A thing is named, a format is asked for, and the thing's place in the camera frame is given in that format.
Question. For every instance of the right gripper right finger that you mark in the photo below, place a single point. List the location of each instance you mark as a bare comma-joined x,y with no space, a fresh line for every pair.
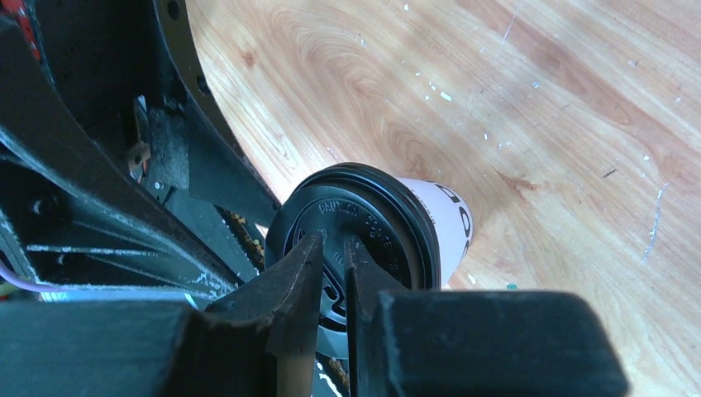
406,342

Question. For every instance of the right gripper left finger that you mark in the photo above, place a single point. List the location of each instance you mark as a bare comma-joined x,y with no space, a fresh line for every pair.
259,340

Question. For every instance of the black coffee cup lid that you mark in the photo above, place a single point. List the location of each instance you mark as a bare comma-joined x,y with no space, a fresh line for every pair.
355,200

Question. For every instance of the white paper coffee cup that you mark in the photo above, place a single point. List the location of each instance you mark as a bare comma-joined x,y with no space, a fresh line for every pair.
451,219

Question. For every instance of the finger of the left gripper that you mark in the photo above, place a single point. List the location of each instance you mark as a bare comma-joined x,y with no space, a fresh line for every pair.
170,78
73,218

